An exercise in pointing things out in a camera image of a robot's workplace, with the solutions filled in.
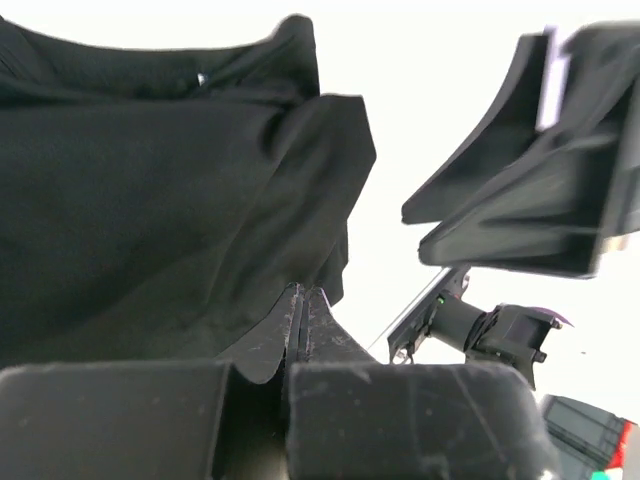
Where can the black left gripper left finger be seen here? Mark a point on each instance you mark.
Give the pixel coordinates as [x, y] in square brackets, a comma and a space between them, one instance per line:
[195, 419]

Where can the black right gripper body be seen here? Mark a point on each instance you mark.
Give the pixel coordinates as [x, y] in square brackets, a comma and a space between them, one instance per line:
[594, 164]

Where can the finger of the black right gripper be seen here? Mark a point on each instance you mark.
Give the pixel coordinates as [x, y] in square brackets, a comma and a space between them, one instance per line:
[548, 212]
[507, 129]

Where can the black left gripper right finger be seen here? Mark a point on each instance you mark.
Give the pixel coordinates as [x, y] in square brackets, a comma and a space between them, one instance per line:
[365, 420]

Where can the black t-shirt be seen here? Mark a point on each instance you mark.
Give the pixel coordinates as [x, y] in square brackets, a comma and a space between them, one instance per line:
[155, 204]

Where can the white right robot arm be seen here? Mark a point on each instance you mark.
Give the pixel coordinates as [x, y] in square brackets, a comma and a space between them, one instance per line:
[509, 334]

